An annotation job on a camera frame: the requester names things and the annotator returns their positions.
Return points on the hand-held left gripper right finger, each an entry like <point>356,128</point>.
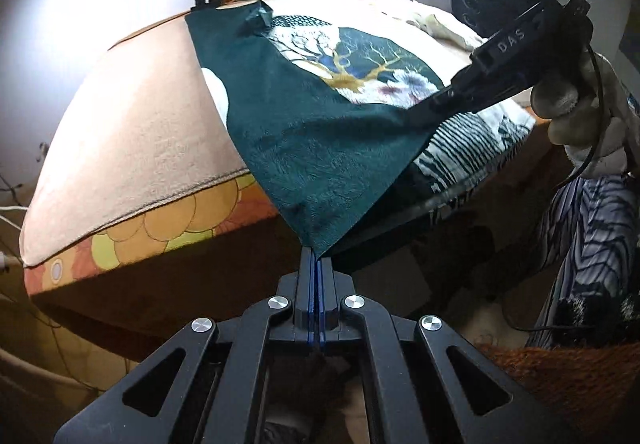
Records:
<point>324,284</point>

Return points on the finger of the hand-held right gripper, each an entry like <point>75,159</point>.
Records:
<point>442,104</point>

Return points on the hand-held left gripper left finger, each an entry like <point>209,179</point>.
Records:
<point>307,276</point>

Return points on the dark green printed cloth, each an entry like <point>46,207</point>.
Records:
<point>310,124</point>

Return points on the person's right hand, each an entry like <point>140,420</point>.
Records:
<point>555,97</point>

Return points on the white folded garment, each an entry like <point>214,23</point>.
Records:
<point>440,27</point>

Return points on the orange floral bedsheet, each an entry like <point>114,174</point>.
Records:
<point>165,229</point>

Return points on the beige blanket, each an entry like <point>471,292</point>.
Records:
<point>140,134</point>

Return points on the orange knitted cloth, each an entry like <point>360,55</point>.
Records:
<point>565,374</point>

